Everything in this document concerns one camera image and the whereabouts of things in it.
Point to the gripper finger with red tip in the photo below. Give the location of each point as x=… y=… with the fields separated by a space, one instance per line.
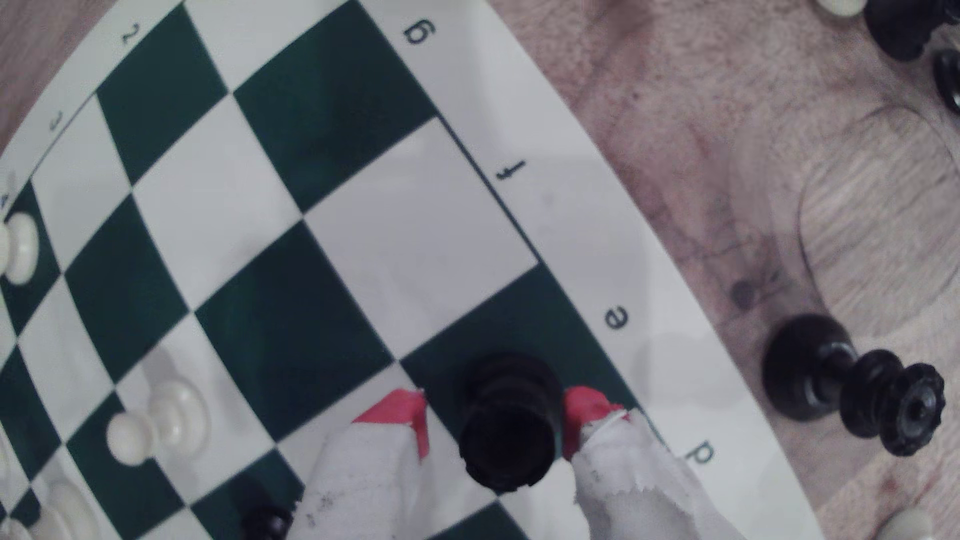
x=367 y=487
x=637 y=487

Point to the black chess rook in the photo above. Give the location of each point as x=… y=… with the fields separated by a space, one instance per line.
x=510 y=427

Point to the black chess pawn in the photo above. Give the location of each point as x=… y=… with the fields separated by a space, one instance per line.
x=266 y=523

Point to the white chess pawn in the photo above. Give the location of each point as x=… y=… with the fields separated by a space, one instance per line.
x=161 y=416

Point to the green white chess board mat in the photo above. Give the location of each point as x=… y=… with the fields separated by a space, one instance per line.
x=420 y=240

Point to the tall white chess piece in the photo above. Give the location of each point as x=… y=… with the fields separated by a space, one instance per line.
x=907 y=526

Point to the white chess queen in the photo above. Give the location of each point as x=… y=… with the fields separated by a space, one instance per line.
x=64 y=517

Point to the white chess knight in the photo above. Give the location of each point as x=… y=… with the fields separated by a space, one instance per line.
x=21 y=247

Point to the black chess piece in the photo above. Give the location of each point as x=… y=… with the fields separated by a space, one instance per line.
x=949 y=79
x=900 y=26

